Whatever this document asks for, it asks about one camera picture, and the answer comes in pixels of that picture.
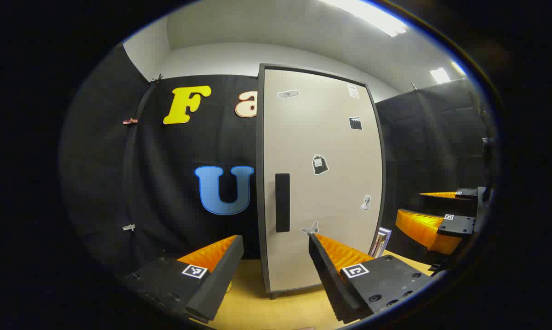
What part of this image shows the beige cabinet door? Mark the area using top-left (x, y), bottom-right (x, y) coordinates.
top-left (263, 69), bottom-right (383, 293)

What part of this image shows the dark grey cabinet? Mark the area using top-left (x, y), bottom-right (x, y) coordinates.
top-left (256, 63), bottom-right (386, 299)

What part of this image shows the grey cover book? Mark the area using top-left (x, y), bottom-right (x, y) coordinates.
top-left (378, 227), bottom-right (392, 256)

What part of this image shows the black backdrop cloth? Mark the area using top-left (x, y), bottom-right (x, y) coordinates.
top-left (61, 44), bottom-right (492, 275)

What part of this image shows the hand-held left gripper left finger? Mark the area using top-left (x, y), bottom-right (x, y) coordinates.
top-left (120, 235), bottom-right (244, 324)

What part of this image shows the black door handle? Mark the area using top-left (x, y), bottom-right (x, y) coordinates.
top-left (275, 173), bottom-right (291, 233)

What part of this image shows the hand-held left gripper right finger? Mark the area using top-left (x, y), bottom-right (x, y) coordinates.
top-left (308, 233), bottom-right (435, 325)

